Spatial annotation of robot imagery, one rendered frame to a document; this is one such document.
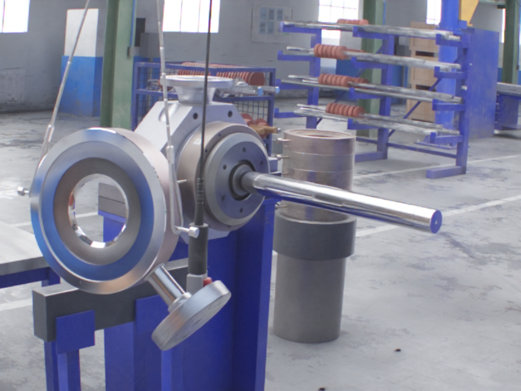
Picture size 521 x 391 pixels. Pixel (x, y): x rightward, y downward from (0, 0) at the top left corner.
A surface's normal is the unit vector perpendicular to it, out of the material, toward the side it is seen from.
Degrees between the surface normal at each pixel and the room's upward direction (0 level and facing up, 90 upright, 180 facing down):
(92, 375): 0
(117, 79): 90
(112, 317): 90
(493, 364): 0
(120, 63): 90
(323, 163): 90
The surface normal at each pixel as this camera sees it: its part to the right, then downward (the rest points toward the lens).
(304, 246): -0.28, 0.18
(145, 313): 0.75, 0.18
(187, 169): -0.63, -0.10
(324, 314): 0.39, 0.21
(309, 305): 0.01, 0.20
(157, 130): -0.43, -0.61
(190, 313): 0.01, -0.24
